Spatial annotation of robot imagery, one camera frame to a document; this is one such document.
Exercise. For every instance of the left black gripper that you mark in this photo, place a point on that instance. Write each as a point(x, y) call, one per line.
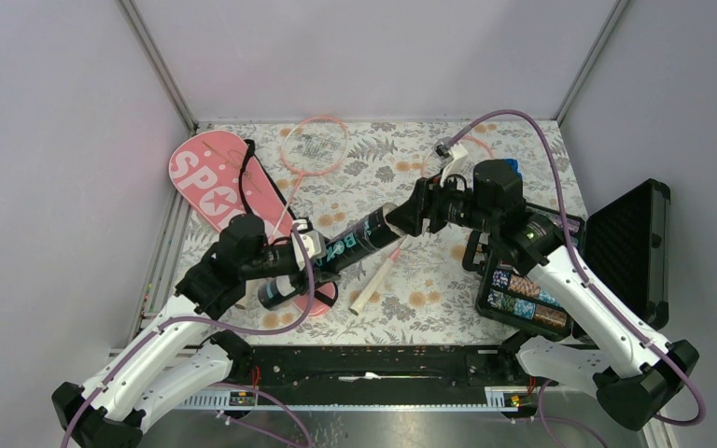
point(305, 281)

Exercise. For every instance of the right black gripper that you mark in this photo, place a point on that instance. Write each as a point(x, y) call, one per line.
point(424, 202)

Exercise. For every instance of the black shuttlecock tube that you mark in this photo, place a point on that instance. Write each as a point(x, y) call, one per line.
point(364, 238)

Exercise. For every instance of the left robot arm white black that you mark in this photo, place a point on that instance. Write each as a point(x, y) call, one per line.
point(186, 347)

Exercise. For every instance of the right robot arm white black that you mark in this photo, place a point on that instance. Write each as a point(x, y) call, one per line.
point(637, 370)

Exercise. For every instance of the right pink badminton racket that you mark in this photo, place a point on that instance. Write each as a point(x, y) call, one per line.
point(428, 166)

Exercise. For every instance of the pink badminton racket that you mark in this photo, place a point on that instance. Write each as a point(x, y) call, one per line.
point(428, 166)
point(314, 147)

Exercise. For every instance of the left pink badminton racket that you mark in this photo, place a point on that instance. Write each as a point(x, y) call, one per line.
point(314, 147)

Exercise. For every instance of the blue toy car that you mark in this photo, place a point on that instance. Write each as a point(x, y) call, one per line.
point(514, 166)

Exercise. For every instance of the pink racket bag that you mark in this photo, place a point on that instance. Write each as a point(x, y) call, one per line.
point(217, 173)

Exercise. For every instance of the black poker chip case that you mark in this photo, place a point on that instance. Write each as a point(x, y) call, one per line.
point(625, 244)

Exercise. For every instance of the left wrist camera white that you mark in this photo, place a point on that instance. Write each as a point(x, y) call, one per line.
point(307, 242)

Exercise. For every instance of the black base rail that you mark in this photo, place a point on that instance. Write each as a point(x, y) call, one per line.
point(372, 374)

